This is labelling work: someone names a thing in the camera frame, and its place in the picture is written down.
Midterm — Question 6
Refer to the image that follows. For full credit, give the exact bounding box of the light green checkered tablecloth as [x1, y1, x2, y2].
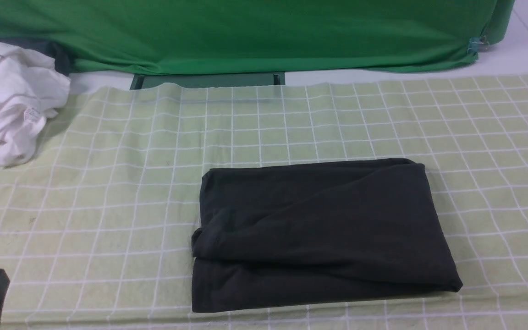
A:
[0, 74, 528, 330]

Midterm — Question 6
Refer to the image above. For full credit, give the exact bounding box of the dark gray garment behind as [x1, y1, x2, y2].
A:
[0, 36, 74, 77]

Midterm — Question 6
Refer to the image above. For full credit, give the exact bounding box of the teal binder clip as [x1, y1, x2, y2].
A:
[467, 36, 490, 54]

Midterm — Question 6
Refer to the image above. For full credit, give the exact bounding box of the dark gray long-sleeve top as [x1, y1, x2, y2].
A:
[191, 158, 463, 313]

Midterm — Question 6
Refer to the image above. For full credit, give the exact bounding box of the crumpled white garment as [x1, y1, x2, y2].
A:
[0, 42, 71, 167]

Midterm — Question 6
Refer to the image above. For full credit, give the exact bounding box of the dark green base plate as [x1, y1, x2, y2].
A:
[130, 71, 285, 90]

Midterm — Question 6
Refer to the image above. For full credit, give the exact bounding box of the green backdrop cloth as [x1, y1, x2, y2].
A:
[0, 0, 515, 75]

